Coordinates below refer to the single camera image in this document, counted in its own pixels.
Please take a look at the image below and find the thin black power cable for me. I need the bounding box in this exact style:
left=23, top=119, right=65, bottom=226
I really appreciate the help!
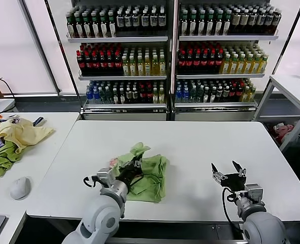
left=0, top=78, right=20, bottom=112

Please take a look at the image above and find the slanted grey metal post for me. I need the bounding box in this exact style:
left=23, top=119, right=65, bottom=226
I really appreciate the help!
left=19, top=0, right=63, bottom=97

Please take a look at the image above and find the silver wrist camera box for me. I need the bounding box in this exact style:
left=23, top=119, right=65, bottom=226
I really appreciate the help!
left=96, top=169, right=115, bottom=186
left=244, top=184, right=264, bottom=202

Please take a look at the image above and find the white computer mouse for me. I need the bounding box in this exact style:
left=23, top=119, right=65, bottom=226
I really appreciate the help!
left=9, top=176, right=33, bottom=201

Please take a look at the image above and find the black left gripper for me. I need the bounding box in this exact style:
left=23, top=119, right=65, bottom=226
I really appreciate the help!
left=116, top=158, right=144, bottom=189

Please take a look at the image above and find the green polo shirt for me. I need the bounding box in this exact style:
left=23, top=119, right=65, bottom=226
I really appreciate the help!
left=109, top=142, right=171, bottom=204

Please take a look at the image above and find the black laundry basket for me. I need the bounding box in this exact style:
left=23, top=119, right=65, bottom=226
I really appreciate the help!
left=265, top=121, right=300, bottom=168

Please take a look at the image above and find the white-cap blue-label bottle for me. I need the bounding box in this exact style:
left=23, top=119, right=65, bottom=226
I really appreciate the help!
left=132, top=9, right=141, bottom=33
left=150, top=9, right=159, bottom=33
left=141, top=9, right=150, bottom=33
left=158, top=9, right=166, bottom=33
left=124, top=9, right=133, bottom=33
left=116, top=9, right=125, bottom=33

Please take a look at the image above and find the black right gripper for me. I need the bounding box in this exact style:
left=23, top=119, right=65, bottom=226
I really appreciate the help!
left=211, top=160, right=247, bottom=194

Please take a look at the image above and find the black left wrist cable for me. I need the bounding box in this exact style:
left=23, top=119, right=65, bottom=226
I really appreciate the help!
left=83, top=175, right=99, bottom=188

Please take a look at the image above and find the crumpled green garment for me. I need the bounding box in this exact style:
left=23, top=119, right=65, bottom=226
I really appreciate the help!
left=0, top=141, right=22, bottom=180

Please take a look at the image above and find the green-cap dark tea bottle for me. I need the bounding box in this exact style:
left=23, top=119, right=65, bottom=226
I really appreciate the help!
left=188, top=12, right=197, bottom=36
left=108, top=12, right=117, bottom=38
left=83, top=12, right=92, bottom=39
left=91, top=12, right=101, bottom=39
left=197, top=12, right=206, bottom=36
left=99, top=12, right=109, bottom=39
left=206, top=12, right=215, bottom=36
left=180, top=12, right=189, bottom=36
left=66, top=12, right=76, bottom=39
left=223, top=12, right=232, bottom=36
left=75, top=12, right=84, bottom=39
left=215, top=12, right=223, bottom=36

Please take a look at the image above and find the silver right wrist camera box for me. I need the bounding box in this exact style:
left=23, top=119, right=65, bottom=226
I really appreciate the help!
left=244, top=184, right=264, bottom=202

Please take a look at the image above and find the metal beverage shelving unit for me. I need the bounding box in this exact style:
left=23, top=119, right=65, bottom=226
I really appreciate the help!
left=170, top=0, right=300, bottom=122
left=45, top=0, right=176, bottom=121

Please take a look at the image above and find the white metal-frame side table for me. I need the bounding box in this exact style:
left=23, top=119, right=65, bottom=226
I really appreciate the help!
left=252, top=73, right=300, bottom=153

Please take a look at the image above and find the blue white striped item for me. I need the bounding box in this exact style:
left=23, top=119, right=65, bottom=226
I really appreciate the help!
left=32, top=116, right=48, bottom=127

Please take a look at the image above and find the pale yellow garment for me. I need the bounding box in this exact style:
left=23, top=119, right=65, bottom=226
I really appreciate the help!
left=0, top=117, right=56, bottom=155

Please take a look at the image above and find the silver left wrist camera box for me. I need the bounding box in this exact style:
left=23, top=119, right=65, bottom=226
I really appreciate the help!
left=96, top=169, right=115, bottom=186

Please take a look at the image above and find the white-cap beige-label bottle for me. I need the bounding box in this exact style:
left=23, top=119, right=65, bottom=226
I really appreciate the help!
left=273, top=10, right=282, bottom=35
left=265, top=10, right=274, bottom=35
left=256, top=10, right=266, bottom=35
left=240, top=10, right=249, bottom=35
left=231, top=10, right=241, bottom=35
left=248, top=10, right=257, bottom=35

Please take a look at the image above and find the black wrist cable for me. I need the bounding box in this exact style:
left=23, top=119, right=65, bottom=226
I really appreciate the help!
left=83, top=175, right=99, bottom=188
left=221, top=187, right=245, bottom=231

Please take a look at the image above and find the pink cloth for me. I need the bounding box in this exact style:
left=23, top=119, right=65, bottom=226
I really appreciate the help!
left=273, top=123, right=296, bottom=143

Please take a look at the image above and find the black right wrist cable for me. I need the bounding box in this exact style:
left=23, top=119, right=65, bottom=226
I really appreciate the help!
left=221, top=187, right=245, bottom=231

